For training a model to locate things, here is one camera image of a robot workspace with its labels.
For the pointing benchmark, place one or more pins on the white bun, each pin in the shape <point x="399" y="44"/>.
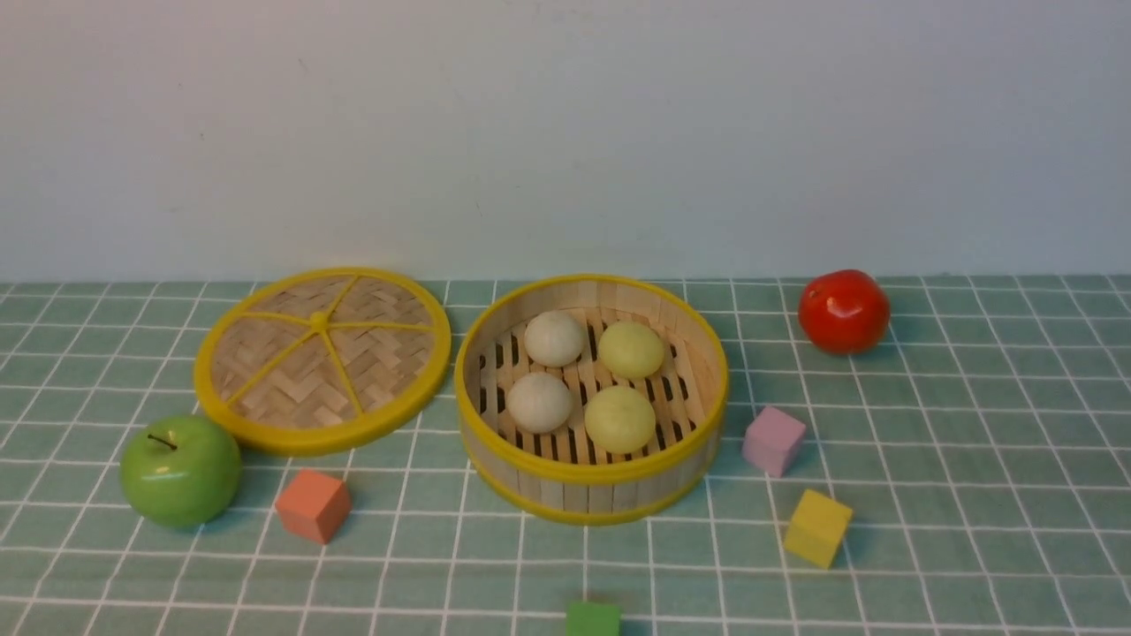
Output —
<point x="554" y="339"/>
<point x="539" y="403"/>

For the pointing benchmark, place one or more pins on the yellow-green bun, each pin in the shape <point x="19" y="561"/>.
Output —
<point x="631" y="350"/>
<point x="619" y="420"/>

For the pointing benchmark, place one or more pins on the bamboo steamer tray yellow rim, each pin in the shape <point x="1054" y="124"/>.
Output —
<point x="562" y="475"/>

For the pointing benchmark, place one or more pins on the bamboo steamer lid yellow rim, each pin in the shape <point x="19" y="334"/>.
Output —
<point x="324" y="361"/>

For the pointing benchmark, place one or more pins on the pink cube block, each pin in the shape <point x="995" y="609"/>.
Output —
<point x="772" y="441"/>

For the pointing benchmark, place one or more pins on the red pomegranate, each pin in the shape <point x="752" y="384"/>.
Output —
<point x="844" y="312"/>

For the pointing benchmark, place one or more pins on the green cube block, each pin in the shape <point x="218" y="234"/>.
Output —
<point x="592" y="619"/>

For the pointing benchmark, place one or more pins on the orange cube block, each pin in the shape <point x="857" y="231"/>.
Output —
<point x="314" y="505"/>

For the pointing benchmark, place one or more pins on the yellow cube block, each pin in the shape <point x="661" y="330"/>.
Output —
<point x="817" y="529"/>

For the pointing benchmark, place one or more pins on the green apple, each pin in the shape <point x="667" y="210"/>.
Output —
<point x="180" y="471"/>

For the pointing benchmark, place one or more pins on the green checked tablecloth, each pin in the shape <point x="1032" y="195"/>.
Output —
<point x="983" y="448"/>

